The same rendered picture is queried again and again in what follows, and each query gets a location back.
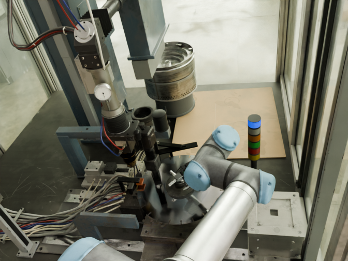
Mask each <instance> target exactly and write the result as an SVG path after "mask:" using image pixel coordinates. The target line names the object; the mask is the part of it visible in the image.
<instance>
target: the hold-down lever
mask: <svg viewBox="0 0 348 261"><path fill-rule="evenodd" d="M134 136H135V139H136V140H137V142H138V145H139V148H140V151H143V145H142V142H141V133H140V130H138V129H136V130H134Z"/></svg>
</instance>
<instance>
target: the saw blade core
mask: <svg viewBox="0 0 348 261"><path fill-rule="evenodd" d="M189 156H190V158H189ZM179 157H180V158H179ZM194 157H195V155H180V156H179V155H177V156H172V157H170V158H166V159H163V160H161V166H160V168H159V171H160V174H161V181H162V184H159V185H155V183H154V181H153V178H152V175H151V173H152V172H151V171H148V170H147V171H146V172H145V174H144V175H143V176H142V178H144V181H143V184H142V185H139V186H138V191H137V197H138V202H139V204H140V206H141V208H142V210H143V211H144V212H145V213H146V214H147V215H148V216H149V217H151V218H152V219H154V220H156V221H158V222H161V223H165V224H171V225H181V224H188V223H192V222H193V220H194V222H195V221H198V220H200V219H202V218H203V217H204V215H206V213H207V212H208V211H207V210H210V208H211V207H212V206H213V204H214V203H215V202H216V200H217V199H218V198H219V197H220V195H221V194H222V193H223V191H224V190H222V189H220V188H217V187H214V186H210V187H209V188H208V189H207V190H206V191H200V192H199V191H196V190H193V192H192V193H191V194H189V195H188V196H186V197H182V198H175V197H172V196H170V195H169V194H168V193H167V191H166V188H165V185H166V182H167V180H168V179H169V178H170V177H171V176H173V175H172V174H171V173H170V171H172V172H174V173H175V174H178V173H180V172H181V171H183V170H181V171H180V172H178V173H176V171H177V170H178V169H179V168H180V166H181V165H183V164H185V163H187V162H189V161H191V160H192V159H193V158H194ZM170 159H171V160H170ZM139 190H141V191H139ZM220 190H221V191H220ZM141 198H142V199H141ZM144 206H145V207H144ZM150 212H151V213H150ZM203 214H204V215H203ZM158 218H159V219H158ZM192 218H193V220H192ZM169 220H170V222H169ZM180 221H181V222H180Z"/></svg>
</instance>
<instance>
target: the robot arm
mask: <svg viewBox="0 0 348 261"><path fill-rule="evenodd" d="M239 141H240V137H239V134H238V132H237V131H236V130H235V129H234V128H232V127H231V126H229V125H220V126H219V127H217V128H216V129H215V130H214V131H213V132H212V134H211V135H210V137H209V138H208V139H207V140H206V142H205V143H204V144H203V145H202V146H201V147H200V149H199V150H198V151H197V153H196V155H195V157H194V158H193V159H192V160H191V161H189V162H187V163H185V164H183V165H181V166H180V168H181V169H180V168H179V169H178V170H177V171H176V173H178V172H180V171H181V170H183V171H181V172H180V174H181V176H182V177H180V178H179V179H178V180H177V181H181V180H184V182H183V184H184V185H185V188H184V189H183V190H185V189H187V190H189V189H190V188H192V189H194V190H196V191H199V192H200V191H206V190H207V189H208V188H209V187H210V186H214V187H217V188H219V189H222V190H224V192H223V193H222V194H221V195H220V197H219V198H218V199H217V200H216V202H215V203H214V204H213V206H212V207H211V208H210V210H209V211H208V212H207V213H206V215H205V216H204V217H203V218H202V220H201V221H200V222H199V224H198V225H197V226H196V228H195V229H194V230H193V231H192V233H191V234H190V235H189V237H188V238H187V239H186V240H185V242H184V243H183V244H182V245H181V247H180V248H179V249H178V251H177V252H176V254H175V255H174V256H173V258H166V259H164V260H163V261H222V259H223V258H224V256H225V254H226V253H227V251H228V249H229V248H230V246H231V244H232V243H233V241H234V239H235V238H236V236H237V234H238V232H239V231H240V229H241V227H242V226H243V224H244V223H245V221H246V219H247V218H248V216H249V214H250V213H251V211H252V209H253V208H254V206H255V204H256V203H258V204H264V205H266V204H267V203H269V202H270V200H271V198H272V195H273V192H274V188H275V184H276V179H275V177H274V176H273V175H271V174H269V173H266V172H263V171H261V170H260V169H259V170H257V169H254V168H251V167H247V166H244V165H240V164H237V163H234V162H231V161H228V160H227V158H228V156H229V155H230V154H231V152H232V151H233V150H235V149H236V146H237V145H238V144H239ZM57 261H135V260H133V259H131V258H129V257H128V256H126V255H124V254H122V253H121V252H119V251H117V250H115V249H113V248H112V247H110V246H108V245H106V244H105V243H104V242H103V241H99V240H97V239H95V238H92V237H86V238H82V239H80V240H78V241H76V242H75V243H73V244H72V245H71V246H70V247H68V248H67V249H66V250H65V252H64V253H63V254H62V255H61V256H60V258H59V259H58V260H57Z"/></svg>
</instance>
